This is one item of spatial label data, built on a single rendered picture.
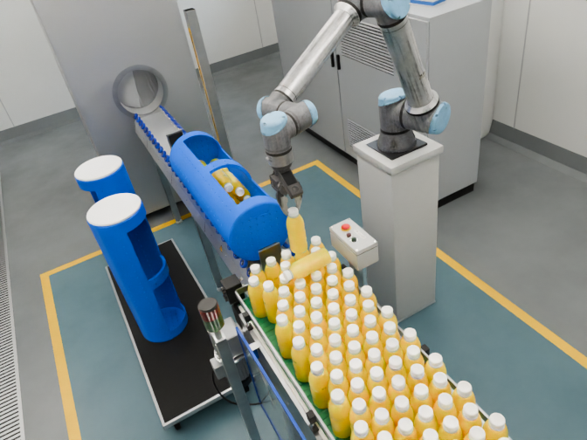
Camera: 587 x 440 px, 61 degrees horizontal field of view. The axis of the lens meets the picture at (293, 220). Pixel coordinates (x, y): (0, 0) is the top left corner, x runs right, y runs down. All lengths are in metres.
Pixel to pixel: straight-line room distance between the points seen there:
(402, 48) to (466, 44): 1.48
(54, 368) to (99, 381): 0.35
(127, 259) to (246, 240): 0.83
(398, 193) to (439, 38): 1.20
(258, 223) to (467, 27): 2.02
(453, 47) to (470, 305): 1.61
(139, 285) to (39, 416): 1.00
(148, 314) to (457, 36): 2.50
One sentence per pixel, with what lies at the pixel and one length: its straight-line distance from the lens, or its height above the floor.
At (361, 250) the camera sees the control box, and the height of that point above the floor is 1.09.
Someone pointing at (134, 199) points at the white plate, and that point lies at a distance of 2.71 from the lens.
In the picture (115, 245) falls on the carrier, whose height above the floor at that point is 0.90.
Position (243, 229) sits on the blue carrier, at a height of 1.14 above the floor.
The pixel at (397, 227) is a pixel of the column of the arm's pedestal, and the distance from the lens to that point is 2.63.
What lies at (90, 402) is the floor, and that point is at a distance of 3.26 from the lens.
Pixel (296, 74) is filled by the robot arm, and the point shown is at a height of 1.71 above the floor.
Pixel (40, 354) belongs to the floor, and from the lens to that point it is 3.71.
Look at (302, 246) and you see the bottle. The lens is 1.88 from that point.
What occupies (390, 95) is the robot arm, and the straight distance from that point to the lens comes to 2.43.
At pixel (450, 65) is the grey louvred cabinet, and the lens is 3.49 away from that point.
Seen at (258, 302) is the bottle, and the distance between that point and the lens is 1.95.
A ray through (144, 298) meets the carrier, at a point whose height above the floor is 0.52.
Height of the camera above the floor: 2.35
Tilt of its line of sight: 36 degrees down
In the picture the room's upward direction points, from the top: 10 degrees counter-clockwise
